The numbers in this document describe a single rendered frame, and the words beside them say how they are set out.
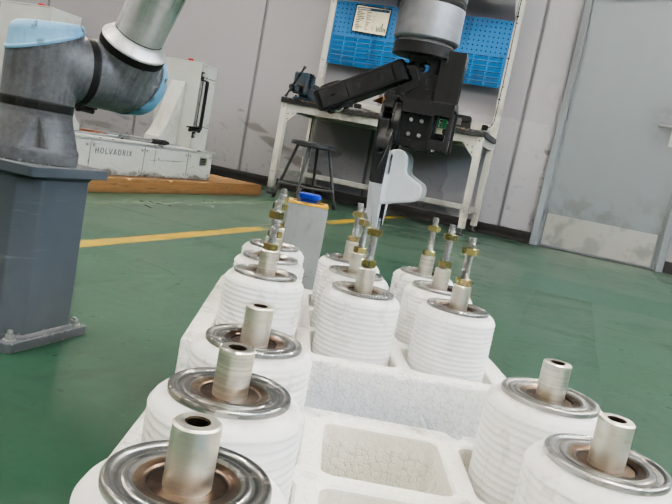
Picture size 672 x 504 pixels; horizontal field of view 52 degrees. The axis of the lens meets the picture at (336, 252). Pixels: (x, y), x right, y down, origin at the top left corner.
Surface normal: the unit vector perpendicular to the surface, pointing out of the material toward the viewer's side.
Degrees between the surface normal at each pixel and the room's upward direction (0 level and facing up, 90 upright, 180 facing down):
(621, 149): 90
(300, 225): 90
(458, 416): 90
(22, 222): 90
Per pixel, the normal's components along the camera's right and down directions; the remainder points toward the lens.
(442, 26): 0.26, 0.18
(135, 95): 0.56, 0.69
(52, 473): 0.19, -0.97
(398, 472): -0.01, 0.14
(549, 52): -0.33, 0.07
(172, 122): 0.92, 0.22
